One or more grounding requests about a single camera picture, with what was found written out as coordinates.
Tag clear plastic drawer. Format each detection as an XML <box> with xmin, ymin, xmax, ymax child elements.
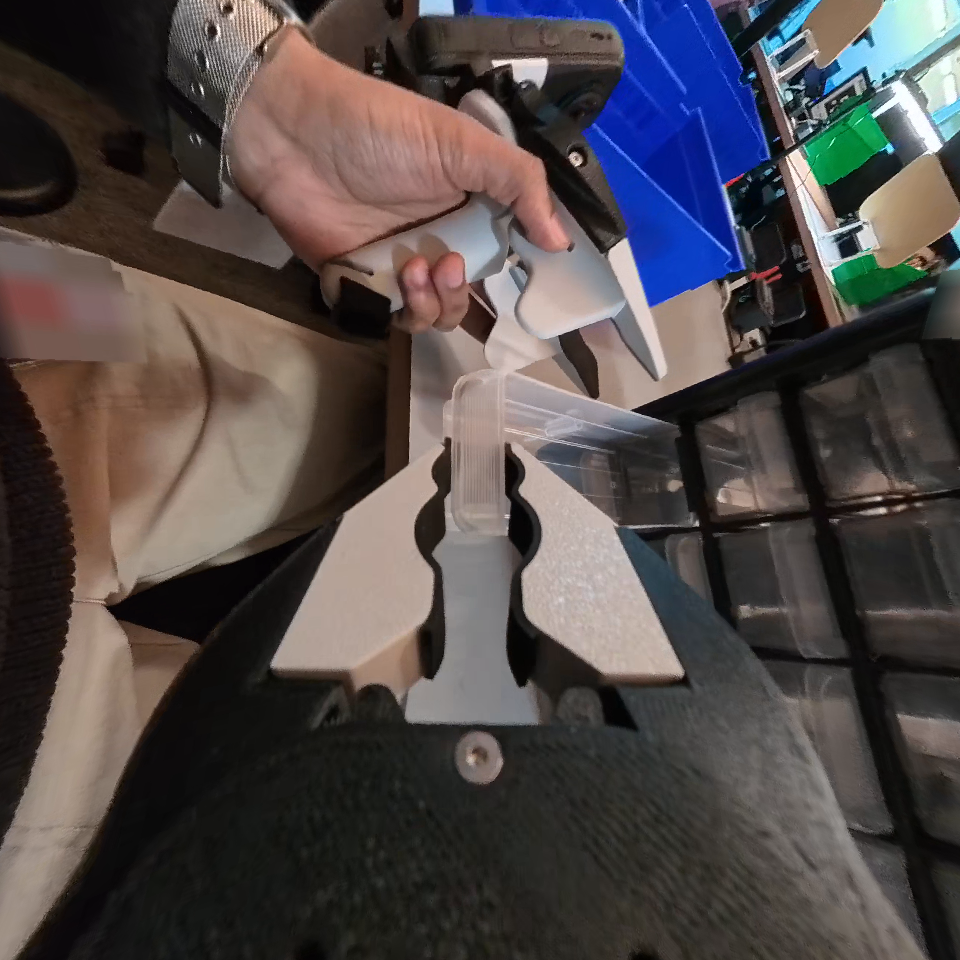
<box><xmin>442</xmin><ymin>369</ymin><xmax>699</xmax><ymax>537</ymax></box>

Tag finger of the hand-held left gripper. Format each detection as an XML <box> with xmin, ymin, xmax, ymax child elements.
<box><xmin>555</xmin><ymin>328</ymin><xmax>603</xmax><ymax>401</ymax></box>
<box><xmin>609</xmin><ymin>238</ymin><xmax>670</xmax><ymax>384</ymax></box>

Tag white paper sheet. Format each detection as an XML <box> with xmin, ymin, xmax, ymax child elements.
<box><xmin>153</xmin><ymin>180</ymin><xmax>294</xmax><ymax>270</ymax></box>

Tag blue plastic bin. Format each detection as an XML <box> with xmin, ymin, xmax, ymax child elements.
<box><xmin>480</xmin><ymin>0</ymin><xmax>774</xmax><ymax>166</ymax></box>
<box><xmin>585</xmin><ymin>112</ymin><xmax>751</xmax><ymax>309</ymax></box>

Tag green plastic bin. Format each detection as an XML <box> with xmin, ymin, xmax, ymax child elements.
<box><xmin>832</xmin><ymin>251</ymin><xmax>939</xmax><ymax>309</ymax></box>
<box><xmin>802</xmin><ymin>105</ymin><xmax>901</xmax><ymax>189</ymax></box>

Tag person's left hand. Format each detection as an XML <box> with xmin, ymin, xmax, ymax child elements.
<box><xmin>225</xmin><ymin>30</ymin><xmax>573</xmax><ymax>335</ymax></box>

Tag dark brown wooden board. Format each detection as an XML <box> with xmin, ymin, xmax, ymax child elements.
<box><xmin>0</xmin><ymin>45</ymin><xmax>410</xmax><ymax>346</ymax></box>

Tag beige trousers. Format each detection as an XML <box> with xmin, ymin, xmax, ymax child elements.
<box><xmin>0</xmin><ymin>225</ymin><xmax>410</xmax><ymax>960</ymax></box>

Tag beige chair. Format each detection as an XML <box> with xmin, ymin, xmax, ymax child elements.
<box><xmin>858</xmin><ymin>153</ymin><xmax>960</xmax><ymax>267</ymax></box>
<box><xmin>802</xmin><ymin>0</ymin><xmax>886</xmax><ymax>69</ymax></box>

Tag white desk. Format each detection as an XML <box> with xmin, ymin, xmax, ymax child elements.
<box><xmin>405</xmin><ymin>247</ymin><xmax>736</xmax><ymax>725</ymax></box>

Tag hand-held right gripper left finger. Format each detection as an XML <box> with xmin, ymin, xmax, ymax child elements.
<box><xmin>270</xmin><ymin>441</ymin><xmax>456</xmax><ymax>695</ymax></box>

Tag black knit sweater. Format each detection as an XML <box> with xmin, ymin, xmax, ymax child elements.
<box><xmin>0</xmin><ymin>360</ymin><xmax>76</xmax><ymax>834</ymax></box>

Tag brown wooden shelf frame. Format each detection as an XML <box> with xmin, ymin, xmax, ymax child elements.
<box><xmin>750</xmin><ymin>37</ymin><xmax>849</xmax><ymax>331</ymax></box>

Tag black drawer cabinet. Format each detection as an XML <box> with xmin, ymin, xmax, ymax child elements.
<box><xmin>633</xmin><ymin>307</ymin><xmax>960</xmax><ymax>960</ymax></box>

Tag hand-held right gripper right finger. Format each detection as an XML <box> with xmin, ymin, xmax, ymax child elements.
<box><xmin>508</xmin><ymin>447</ymin><xmax>687</xmax><ymax>688</ymax></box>

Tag group of small cabinet drawers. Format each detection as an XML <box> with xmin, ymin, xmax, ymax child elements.
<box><xmin>663</xmin><ymin>345</ymin><xmax>960</xmax><ymax>960</ymax></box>

